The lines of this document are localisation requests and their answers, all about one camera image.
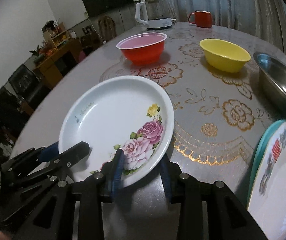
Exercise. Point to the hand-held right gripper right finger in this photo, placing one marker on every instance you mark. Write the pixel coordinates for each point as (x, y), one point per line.
(165, 178)

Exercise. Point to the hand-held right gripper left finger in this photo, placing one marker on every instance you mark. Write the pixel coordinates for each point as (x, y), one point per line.
(118, 170)

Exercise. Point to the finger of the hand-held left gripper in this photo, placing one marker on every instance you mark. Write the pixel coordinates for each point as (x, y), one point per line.
(75, 152)
(48, 152)

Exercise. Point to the white rose print plate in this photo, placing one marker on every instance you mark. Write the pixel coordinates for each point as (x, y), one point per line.
(107, 112)

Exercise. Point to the teal rimmed printed plate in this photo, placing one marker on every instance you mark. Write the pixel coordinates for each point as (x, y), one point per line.
(283, 180)

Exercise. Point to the red plastic bowl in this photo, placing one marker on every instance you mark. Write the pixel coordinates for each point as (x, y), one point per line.
(143, 53)

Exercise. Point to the yellow plastic bowl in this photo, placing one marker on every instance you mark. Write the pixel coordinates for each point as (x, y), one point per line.
(223, 60)

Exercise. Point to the stainless steel bowl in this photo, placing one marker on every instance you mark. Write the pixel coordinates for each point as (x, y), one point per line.
(278, 85)

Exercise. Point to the gold floral lace tablecloth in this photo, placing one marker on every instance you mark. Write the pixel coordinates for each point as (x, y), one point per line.
(208, 142)

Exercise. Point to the black leather chair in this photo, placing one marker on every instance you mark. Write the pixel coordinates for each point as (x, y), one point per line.
(22, 81)

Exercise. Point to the wooden cabinet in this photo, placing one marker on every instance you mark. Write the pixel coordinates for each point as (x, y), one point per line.
(57, 62)

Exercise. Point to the pink plastic stool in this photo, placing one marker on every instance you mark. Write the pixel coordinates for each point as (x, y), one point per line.
(81, 55)

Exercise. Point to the orange flower arrangement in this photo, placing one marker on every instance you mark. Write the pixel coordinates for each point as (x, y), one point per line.
(37, 54)

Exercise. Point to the brown woven chair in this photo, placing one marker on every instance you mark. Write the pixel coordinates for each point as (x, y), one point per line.
(106, 27)

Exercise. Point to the white electric glass kettle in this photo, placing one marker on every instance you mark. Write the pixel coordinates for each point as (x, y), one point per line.
(158, 23)

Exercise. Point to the red mug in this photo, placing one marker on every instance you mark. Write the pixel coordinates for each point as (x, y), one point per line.
(203, 20)

